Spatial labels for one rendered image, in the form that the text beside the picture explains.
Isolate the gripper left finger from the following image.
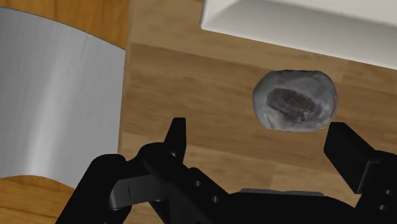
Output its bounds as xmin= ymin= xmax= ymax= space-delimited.
xmin=55 ymin=117 xmax=230 ymax=224

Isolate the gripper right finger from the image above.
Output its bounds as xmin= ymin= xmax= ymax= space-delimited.
xmin=323 ymin=122 xmax=397 ymax=224

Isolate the grey round stone bowl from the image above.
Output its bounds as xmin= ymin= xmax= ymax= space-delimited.
xmin=252 ymin=69 xmax=339 ymax=132

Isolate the silver metal cylinder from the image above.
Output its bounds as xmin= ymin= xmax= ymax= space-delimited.
xmin=0 ymin=6 xmax=127 ymax=190

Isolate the white rectangular box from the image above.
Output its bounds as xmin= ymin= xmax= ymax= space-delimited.
xmin=200 ymin=0 xmax=397 ymax=71

